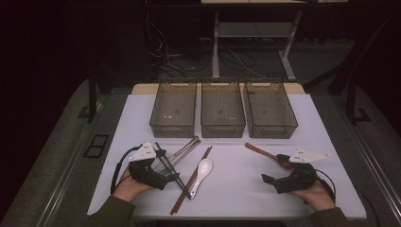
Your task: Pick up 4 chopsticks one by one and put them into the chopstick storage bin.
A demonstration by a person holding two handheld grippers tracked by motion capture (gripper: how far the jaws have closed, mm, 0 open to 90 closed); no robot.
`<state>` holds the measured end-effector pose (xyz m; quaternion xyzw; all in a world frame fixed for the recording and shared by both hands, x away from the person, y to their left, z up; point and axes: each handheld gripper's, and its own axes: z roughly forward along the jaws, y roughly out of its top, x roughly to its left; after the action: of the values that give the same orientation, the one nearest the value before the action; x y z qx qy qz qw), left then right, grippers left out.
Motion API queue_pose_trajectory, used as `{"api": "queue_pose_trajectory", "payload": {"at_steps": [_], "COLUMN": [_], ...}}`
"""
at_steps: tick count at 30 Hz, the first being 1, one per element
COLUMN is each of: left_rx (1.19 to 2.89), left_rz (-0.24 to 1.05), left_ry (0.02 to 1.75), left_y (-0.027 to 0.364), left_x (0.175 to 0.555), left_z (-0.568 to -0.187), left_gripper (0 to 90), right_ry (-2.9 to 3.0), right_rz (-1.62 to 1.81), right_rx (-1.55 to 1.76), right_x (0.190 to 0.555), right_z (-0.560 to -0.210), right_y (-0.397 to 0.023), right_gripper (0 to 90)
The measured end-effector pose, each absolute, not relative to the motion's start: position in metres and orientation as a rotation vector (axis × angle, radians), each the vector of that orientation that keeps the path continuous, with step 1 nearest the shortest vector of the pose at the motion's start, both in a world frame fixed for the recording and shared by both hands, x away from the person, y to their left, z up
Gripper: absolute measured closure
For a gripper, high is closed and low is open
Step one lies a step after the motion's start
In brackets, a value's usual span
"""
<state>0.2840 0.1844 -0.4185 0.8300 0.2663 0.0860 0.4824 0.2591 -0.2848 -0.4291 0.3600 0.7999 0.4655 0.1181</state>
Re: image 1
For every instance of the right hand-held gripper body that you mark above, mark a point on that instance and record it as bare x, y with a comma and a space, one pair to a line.
299, 179

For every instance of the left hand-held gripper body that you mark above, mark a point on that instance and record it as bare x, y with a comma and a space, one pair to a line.
142, 154

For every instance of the brown wooden spoon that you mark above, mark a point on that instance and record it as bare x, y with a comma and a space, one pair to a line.
260, 151

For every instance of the brown wooden chopstick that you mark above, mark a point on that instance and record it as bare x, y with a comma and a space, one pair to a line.
201, 161
176, 206

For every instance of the white ceramic spoon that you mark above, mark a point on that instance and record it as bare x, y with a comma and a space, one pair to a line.
203, 167

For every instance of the smoky translucent plastic bin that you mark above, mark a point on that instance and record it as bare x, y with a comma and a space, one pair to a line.
271, 108
222, 108
173, 108

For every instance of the person's right hand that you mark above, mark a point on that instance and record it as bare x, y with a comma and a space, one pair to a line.
318, 197

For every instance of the person's left hand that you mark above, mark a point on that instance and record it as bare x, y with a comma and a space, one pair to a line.
126, 189

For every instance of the black metal stand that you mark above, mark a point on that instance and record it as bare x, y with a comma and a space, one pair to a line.
351, 101
92, 94

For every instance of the black floor outlet frame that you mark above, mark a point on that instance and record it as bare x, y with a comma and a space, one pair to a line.
95, 146

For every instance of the metal floor rail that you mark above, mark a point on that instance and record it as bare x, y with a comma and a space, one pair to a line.
67, 170
375, 167

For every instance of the white metal desk frame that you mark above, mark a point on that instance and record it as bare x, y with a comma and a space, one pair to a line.
215, 47

